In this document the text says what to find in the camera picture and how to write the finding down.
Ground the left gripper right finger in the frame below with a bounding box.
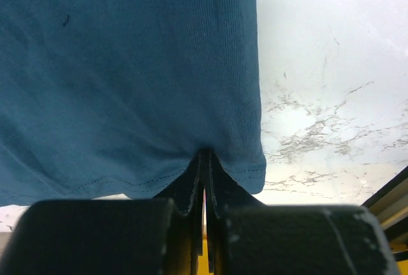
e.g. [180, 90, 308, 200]
[205, 150, 399, 274]

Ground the teal blue t-shirt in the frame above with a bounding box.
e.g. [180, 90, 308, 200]
[1, 0, 266, 206]

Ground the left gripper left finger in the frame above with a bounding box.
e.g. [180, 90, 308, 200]
[4, 150, 207, 274]

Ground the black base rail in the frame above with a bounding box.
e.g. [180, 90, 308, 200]
[362, 167, 407, 215]

